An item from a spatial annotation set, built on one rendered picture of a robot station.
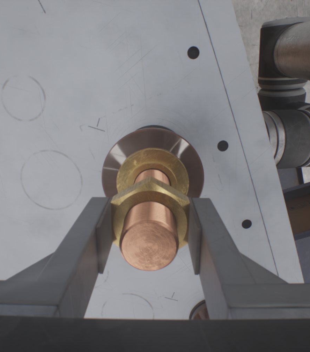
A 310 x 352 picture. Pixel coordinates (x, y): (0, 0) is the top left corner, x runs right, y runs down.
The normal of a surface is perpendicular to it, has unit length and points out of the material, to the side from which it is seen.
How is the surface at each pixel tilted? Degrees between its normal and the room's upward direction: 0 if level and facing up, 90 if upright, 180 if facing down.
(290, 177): 0
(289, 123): 38
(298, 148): 14
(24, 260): 0
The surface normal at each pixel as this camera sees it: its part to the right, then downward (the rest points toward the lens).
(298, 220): -0.33, -0.91
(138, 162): 0.00, 0.28
